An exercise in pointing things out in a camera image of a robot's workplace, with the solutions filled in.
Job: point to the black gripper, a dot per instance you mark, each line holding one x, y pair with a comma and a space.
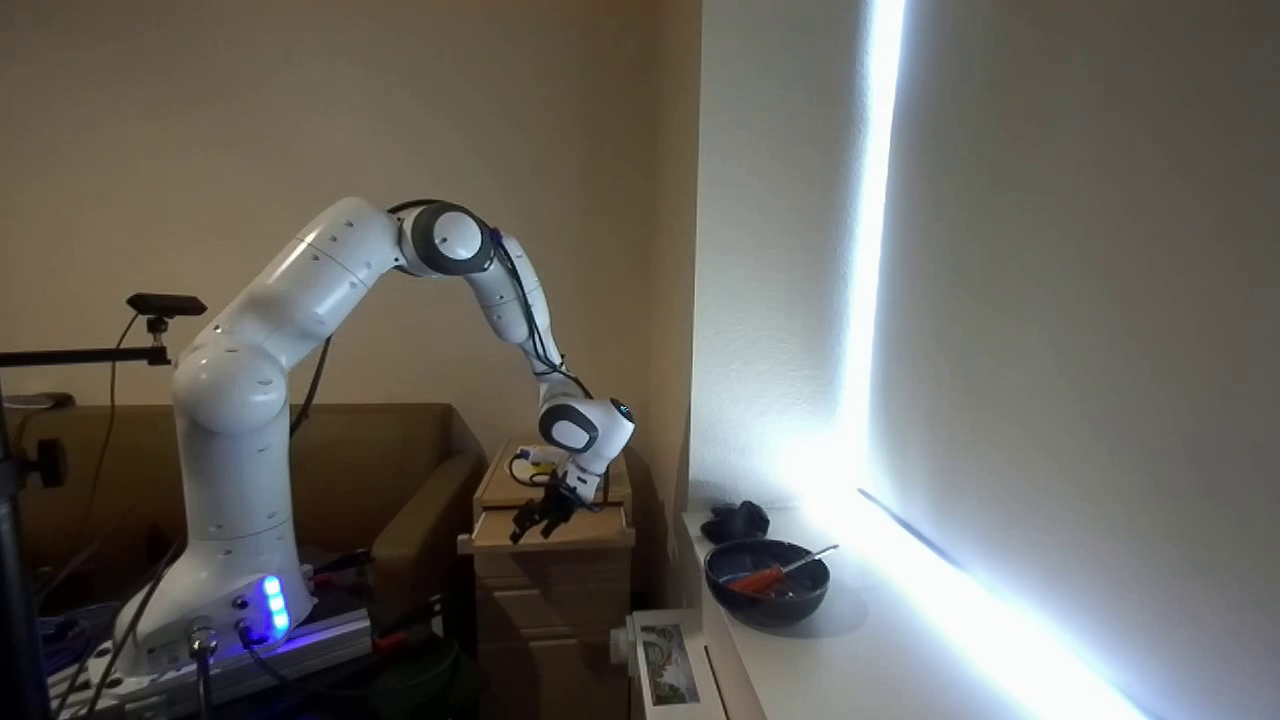
559, 506

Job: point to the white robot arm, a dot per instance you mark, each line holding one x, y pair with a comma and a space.
234, 416

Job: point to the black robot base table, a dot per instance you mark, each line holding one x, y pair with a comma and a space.
250, 649

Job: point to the wooden side cabinet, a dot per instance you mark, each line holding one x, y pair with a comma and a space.
544, 611

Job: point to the brown leather armchair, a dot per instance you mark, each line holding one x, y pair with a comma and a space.
371, 481

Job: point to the small dark cloth object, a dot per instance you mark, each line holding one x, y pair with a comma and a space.
733, 523

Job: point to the magazine under table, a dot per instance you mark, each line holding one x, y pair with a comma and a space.
671, 670

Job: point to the dark blue bowl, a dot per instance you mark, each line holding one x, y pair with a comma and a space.
794, 603

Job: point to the red handled tool in bowl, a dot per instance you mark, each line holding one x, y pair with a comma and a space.
767, 580

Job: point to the camera on black stand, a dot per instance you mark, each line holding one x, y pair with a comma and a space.
139, 342

